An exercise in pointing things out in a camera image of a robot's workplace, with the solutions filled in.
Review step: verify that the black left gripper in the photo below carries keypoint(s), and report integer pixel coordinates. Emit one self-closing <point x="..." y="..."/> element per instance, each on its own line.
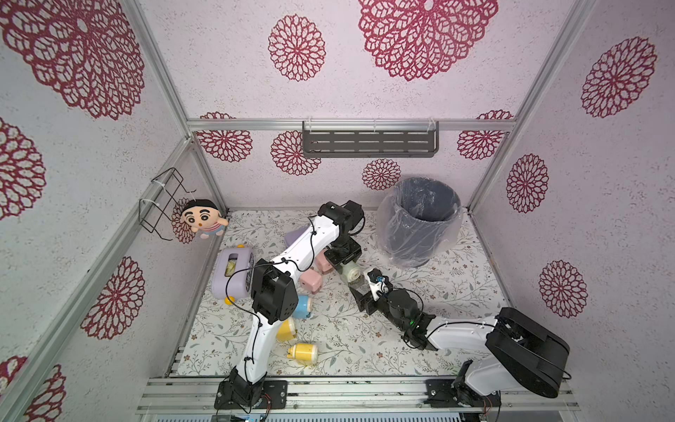
<point x="356" y="252"/>

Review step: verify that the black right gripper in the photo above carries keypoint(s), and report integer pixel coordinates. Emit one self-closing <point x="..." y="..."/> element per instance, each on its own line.
<point x="366" y="298"/>

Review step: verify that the pink pencil sharpener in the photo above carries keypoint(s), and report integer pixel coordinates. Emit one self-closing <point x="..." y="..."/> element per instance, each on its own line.
<point x="311" y="281"/>
<point x="322" y="264"/>

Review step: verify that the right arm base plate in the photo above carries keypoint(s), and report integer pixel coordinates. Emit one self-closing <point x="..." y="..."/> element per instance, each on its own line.
<point x="451" y="393"/>

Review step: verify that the purple pencil case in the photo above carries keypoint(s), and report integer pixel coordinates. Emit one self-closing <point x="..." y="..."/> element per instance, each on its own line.
<point x="292" y="236"/>

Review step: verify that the Shin-chan plush doll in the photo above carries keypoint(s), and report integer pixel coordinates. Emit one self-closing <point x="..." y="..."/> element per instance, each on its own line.
<point x="204" y="218"/>

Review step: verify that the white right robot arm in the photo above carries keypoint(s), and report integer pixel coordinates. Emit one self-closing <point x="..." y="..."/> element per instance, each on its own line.
<point x="520" y="351"/>

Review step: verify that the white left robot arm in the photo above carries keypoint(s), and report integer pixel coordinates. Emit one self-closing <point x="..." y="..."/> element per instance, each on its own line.
<point x="273" y="283"/>

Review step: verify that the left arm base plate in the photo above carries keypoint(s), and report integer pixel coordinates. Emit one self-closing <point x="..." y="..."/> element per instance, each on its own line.
<point x="239" y="395"/>

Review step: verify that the clear plastic bin liner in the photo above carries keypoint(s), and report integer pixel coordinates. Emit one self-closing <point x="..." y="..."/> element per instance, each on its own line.
<point x="416" y="227"/>

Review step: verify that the grey trash bin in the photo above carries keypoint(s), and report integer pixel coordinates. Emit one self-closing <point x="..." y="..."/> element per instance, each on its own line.
<point x="422" y="219"/>

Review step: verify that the green pencil sharpener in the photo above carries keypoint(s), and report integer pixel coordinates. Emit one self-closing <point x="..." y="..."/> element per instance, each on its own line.
<point x="350" y="272"/>

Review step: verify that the yellow pencil sharpener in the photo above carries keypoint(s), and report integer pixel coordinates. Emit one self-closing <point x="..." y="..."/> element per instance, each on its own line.
<point x="306" y="354"/>
<point x="287" y="331"/>

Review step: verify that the grey wall shelf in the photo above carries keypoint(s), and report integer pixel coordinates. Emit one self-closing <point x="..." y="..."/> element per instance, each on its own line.
<point x="369" y="141"/>

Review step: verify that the purple tissue box holder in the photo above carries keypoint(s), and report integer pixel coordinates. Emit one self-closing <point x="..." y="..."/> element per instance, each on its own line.
<point x="232" y="275"/>

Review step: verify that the clear sharpener shavings tray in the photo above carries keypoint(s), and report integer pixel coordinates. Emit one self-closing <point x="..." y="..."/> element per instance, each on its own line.
<point x="360" y="287"/>

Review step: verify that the blue pencil sharpener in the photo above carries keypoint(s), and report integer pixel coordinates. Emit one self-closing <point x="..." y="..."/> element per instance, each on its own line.
<point x="303" y="310"/>

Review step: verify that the black wire wall basket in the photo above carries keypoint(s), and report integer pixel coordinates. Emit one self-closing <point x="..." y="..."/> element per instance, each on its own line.
<point x="151" y="211"/>

